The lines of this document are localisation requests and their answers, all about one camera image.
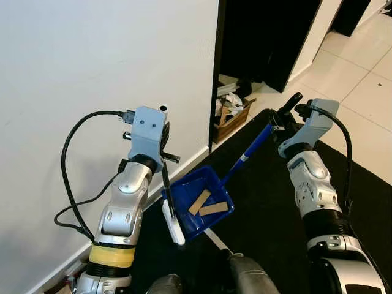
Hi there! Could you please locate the blue dustpan with long handle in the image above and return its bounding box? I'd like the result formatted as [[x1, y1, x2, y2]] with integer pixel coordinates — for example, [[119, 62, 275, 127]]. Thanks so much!
[[163, 119, 277, 241]]

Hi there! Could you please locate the white and black hand brush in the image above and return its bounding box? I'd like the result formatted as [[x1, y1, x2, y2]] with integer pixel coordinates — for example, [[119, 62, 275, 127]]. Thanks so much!
[[158, 105, 187, 246]]

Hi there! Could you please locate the black floor mat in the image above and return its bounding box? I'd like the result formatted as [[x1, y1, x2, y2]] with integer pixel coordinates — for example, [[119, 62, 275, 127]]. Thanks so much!
[[121, 108, 392, 294]]

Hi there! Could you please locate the open cardboard box with rubbish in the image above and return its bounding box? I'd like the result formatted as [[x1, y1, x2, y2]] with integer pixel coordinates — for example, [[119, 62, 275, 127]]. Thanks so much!
[[213, 91, 258, 145]]

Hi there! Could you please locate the wide black door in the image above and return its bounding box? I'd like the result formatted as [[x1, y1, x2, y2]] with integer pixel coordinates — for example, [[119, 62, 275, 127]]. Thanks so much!
[[217, 0, 323, 94]]

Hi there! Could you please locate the narrow black door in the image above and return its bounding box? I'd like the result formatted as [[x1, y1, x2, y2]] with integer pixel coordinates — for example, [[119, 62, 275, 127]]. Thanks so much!
[[331, 0, 372, 38]]

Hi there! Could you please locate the grey left robot leg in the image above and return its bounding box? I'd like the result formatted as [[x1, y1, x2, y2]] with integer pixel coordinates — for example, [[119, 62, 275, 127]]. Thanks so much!
[[147, 273, 185, 294]]

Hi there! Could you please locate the grey robot leg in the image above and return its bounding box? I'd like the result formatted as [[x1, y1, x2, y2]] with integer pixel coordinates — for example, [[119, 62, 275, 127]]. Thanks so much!
[[147, 273, 185, 294], [229, 254, 284, 294]]

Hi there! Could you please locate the grey right robot leg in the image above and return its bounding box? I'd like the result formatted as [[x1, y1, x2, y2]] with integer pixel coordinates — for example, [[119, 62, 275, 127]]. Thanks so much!
[[229, 254, 284, 294]]

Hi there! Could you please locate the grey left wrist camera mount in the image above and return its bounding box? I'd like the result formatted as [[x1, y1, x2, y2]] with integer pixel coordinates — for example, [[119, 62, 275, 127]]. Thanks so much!
[[125, 105, 170, 173]]

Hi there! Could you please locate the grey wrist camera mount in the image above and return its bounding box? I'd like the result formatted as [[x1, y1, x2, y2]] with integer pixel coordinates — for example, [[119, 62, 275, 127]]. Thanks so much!
[[125, 105, 170, 173], [278, 99, 340, 157]]

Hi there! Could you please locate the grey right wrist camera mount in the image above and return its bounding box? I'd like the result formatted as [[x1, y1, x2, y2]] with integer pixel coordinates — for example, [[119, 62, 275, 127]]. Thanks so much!
[[278, 99, 340, 157]]

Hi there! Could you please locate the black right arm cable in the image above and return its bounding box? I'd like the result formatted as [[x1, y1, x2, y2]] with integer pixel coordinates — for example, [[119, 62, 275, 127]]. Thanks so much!
[[309, 105, 355, 210]]

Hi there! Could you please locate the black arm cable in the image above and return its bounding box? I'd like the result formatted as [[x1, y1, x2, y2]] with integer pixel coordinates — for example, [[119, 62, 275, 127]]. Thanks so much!
[[53, 110, 136, 243], [309, 105, 355, 210]]

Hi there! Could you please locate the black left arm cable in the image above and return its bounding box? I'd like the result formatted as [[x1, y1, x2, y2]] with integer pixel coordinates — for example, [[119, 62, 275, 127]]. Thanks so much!
[[53, 110, 136, 243]]

